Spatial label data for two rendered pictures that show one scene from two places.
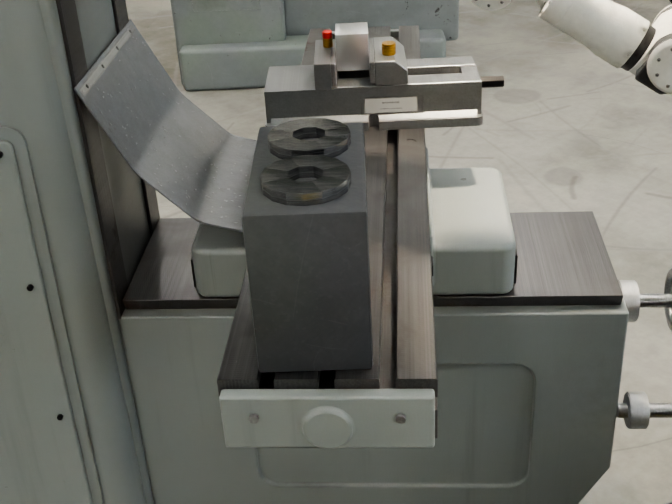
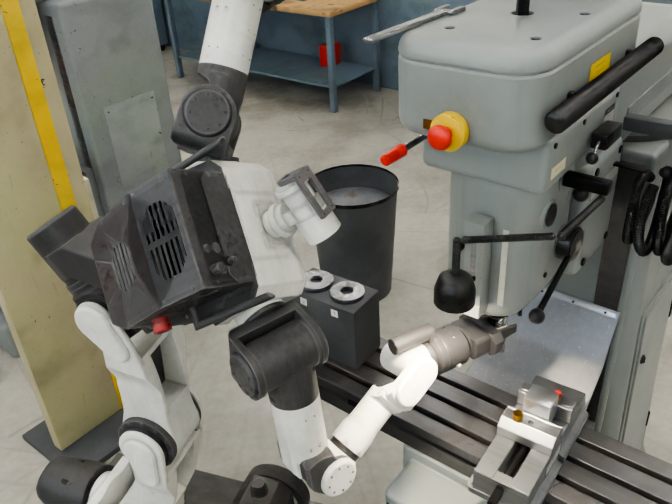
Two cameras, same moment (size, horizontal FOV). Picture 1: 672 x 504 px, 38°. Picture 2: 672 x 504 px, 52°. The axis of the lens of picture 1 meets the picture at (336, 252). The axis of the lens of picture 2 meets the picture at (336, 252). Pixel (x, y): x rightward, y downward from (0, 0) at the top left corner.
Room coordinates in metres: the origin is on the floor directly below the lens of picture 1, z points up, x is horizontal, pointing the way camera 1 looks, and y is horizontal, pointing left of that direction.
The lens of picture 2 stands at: (1.80, -1.19, 2.17)
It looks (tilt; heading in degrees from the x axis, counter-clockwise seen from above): 32 degrees down; 125
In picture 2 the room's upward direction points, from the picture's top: 4 degrees counter-clockwise
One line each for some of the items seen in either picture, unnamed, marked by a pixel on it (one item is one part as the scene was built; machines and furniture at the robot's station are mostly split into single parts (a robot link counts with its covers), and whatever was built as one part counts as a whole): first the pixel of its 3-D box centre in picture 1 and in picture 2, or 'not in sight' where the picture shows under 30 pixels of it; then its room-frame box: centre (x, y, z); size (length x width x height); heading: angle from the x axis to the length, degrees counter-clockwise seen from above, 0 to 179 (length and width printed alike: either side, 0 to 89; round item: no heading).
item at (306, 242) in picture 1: (313, 236); (333, 315); (0.92, 0.02, 1.05); 0.22 x 0.12 x 0.20; 178
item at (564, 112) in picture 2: not in sight; (608, 79); (1.54, -0.01, 1.79); 0.45 x 0.04 x 0.04; 85
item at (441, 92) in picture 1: (371, 81); (532, 433); (1.51, -0.07, 1.00); 0.35 x 0.15 x 0.11; 88
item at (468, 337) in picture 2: not in sight; (463, 341); (1.36, -0.12, 1.23); 0.13 x 0.12 x 0.10; 154
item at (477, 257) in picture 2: not in sight; (476, 266); (1.39, -0.14, 1.45); 0.04 x 0.04 x 0.21; 85
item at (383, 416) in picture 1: (353, 166); (486, 432); (1.39, -0.04, 0.91); 1.24 x 0.23 x 0.08; 175
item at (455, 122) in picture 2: not in sight; (449, 131); (1.38, -0.26, 1.76); 0.06 x 0.02 x 0.06; 175
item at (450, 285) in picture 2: not in sight; (454, 286); (1.40, -0.28, 1.49); 0.07 x 0.07 x 0.06
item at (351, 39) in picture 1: (352, 46); (540, 405); (1.51, -0.04, 1.06); 0.06 x 0.05 x 0.06; 178
